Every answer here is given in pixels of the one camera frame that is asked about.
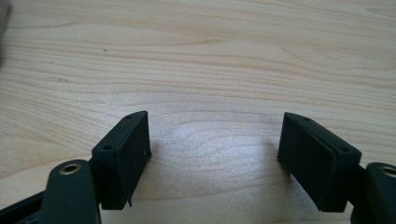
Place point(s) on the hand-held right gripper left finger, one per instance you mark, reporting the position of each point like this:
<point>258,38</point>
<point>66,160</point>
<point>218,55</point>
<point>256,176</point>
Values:
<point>124,161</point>

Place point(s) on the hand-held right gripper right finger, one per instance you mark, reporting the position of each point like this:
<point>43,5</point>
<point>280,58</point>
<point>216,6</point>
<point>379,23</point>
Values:
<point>314,161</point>

